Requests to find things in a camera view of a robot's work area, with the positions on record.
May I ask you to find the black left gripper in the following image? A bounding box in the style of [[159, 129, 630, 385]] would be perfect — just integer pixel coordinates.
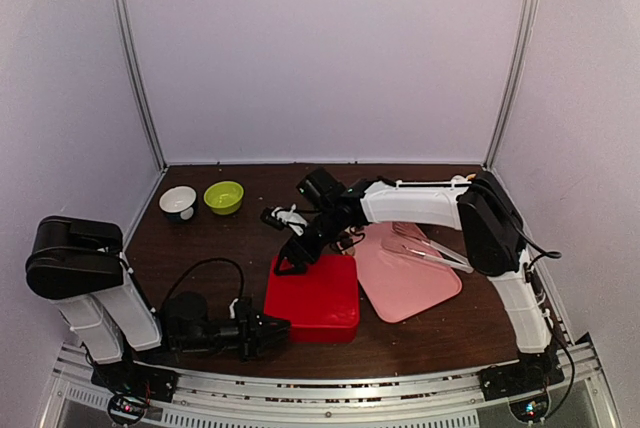
[[179, 302, 290, 363]]

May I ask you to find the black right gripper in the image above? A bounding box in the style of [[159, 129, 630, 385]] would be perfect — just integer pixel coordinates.
[[274, 208, 343, 277]]

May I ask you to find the red tin box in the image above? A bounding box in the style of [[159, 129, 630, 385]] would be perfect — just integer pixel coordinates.
[[289, 323, 359, 344]]

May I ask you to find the red tin lid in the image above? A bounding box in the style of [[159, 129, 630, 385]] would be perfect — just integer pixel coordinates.
[[264, 255, 360, 325]]

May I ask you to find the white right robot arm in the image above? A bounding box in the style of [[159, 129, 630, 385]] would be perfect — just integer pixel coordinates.
[[261, 168, 552, 390]]

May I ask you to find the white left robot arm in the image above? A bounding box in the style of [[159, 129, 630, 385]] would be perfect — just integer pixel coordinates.
[[25, 216, 291, 392]]

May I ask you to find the green plastic bowl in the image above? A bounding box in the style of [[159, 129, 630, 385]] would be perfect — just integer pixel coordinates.
[[203, 181, 244, 216]]

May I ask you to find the pink plastic tray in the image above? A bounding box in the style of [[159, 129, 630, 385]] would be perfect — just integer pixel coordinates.
[[354, 223, 462, 324]]

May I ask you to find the white ceramic bowl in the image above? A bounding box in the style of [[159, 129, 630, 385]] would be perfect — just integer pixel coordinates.
[[159, 186, 198, 224]]

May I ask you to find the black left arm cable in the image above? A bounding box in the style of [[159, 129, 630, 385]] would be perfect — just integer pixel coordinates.
[[159, 257, 246, 314]]

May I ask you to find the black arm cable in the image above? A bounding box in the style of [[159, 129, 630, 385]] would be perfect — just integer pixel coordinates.
[[509, 212, 564, 269], [159, 257, 246, 314]]

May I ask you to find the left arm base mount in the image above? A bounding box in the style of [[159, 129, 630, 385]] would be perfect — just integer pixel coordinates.
[[91, 361, 179, 403]]

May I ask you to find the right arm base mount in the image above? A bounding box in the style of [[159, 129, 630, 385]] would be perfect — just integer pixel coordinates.
[[478, 363, 565, 401]]

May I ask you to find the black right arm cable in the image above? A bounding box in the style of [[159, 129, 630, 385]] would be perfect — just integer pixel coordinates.
[[509, 212, 564, 269]]

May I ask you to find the aluminium front rail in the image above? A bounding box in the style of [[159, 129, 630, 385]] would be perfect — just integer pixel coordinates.
[[35, 343, 622, 427]]

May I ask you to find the aluminium frame post left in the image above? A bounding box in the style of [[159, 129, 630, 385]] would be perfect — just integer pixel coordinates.
[[113, 0, 167, 172]]

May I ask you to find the aluminium frame post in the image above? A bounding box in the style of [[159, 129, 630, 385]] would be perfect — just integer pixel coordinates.
[[113, 0, 167, 172], [483, 0, 539, 171]]

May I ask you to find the aluminium frame post right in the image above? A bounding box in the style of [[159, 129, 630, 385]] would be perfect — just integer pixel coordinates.
[[483, 0, 539, 171]]

